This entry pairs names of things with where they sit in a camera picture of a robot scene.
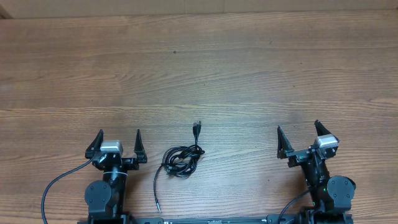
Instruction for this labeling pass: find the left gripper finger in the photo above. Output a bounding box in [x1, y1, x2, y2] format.
[134, 129, 147, 164]
[85, 129, 104, 159]

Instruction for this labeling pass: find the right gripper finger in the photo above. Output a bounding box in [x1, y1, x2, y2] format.
[314, 120, 331, 136]
[277, 126, 294, 159]

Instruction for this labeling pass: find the black usb cable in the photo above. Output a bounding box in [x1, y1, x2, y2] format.
[152, 120, 206, 214]

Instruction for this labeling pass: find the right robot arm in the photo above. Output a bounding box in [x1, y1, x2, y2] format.
[276, 120, 356, 223]

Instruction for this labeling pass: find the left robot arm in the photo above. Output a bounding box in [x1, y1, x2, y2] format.
[85, 130, 147, 224]

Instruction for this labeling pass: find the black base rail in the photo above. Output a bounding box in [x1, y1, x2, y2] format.
[131, 214, 299, 224]

